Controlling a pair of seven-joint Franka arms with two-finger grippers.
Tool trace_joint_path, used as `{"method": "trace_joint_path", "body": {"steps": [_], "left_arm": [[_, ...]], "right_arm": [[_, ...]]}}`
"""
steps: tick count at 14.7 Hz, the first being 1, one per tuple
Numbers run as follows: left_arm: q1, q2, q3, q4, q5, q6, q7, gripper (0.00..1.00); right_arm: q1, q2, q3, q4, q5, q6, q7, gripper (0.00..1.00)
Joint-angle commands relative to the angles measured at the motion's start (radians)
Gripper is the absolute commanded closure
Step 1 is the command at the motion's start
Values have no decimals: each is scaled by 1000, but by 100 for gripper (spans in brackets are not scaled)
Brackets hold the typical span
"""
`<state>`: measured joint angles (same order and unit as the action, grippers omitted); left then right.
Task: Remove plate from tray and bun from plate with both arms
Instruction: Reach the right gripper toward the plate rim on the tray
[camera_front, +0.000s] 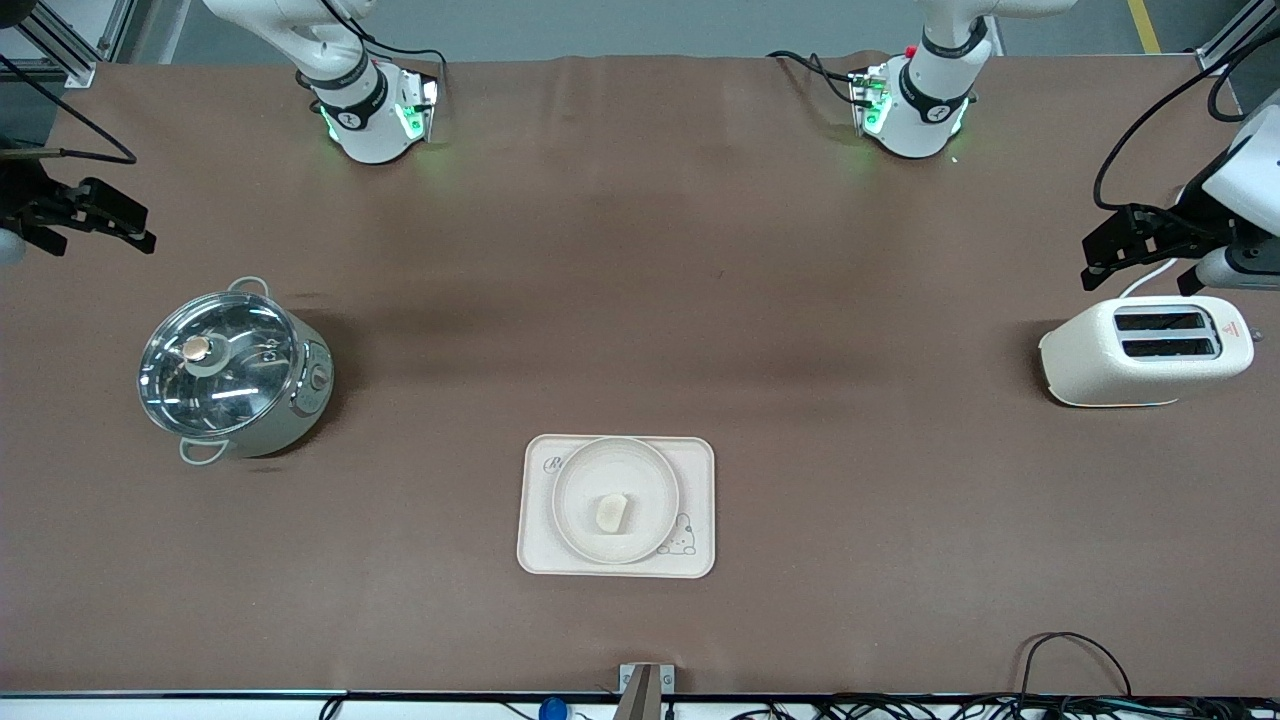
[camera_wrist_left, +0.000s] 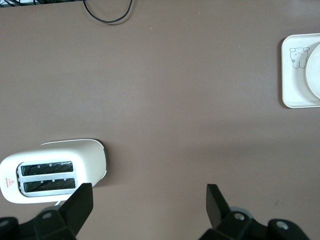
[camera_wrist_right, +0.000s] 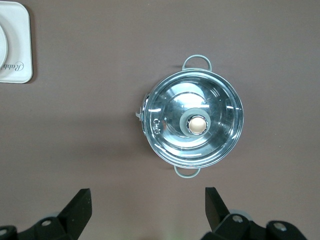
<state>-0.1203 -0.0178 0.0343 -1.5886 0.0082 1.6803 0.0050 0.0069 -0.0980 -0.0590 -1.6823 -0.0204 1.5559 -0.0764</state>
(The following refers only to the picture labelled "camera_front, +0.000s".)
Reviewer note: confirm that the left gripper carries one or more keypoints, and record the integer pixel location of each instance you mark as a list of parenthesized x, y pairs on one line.
[(1187, 226)]

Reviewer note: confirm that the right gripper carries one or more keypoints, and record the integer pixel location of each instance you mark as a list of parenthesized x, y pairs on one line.
[(22, 191)]

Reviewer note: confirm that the beige round plate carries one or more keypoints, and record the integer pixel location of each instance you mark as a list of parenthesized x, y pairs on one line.
[(590, 480)]

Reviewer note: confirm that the small pale bun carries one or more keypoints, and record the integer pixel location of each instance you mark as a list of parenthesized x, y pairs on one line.
[(612, 513)]

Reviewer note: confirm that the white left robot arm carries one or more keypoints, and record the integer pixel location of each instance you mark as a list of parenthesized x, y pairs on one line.
[(930, 110)]

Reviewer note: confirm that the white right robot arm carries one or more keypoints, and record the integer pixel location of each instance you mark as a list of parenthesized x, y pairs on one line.
[(365, 120)]

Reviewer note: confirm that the beige rabbit print tray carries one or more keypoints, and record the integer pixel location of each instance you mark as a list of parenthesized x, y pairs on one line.
[(700, 470)]

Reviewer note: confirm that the white two-slot toaster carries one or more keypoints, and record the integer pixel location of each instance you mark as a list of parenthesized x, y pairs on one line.
[(1100, 365)]

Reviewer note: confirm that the glass pot lid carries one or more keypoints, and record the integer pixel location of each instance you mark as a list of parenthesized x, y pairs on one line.
[(220, 365)]

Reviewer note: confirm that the silver electric cooking pot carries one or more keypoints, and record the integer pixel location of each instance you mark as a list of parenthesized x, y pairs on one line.
[(305, 400)]

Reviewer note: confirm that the silver connector block with LEDs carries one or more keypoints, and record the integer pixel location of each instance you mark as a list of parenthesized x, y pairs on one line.
[(418, 105), (868, 100)]

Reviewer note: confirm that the blue round knob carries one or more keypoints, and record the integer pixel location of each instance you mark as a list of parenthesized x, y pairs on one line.
[(552, 710)]

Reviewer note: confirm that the aluminium frame profile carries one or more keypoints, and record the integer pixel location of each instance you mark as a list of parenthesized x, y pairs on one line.
[(1230, 40), (70, 55)]

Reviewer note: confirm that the grey metal camera bracket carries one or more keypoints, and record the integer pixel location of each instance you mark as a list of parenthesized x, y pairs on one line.
[(645, 690)]

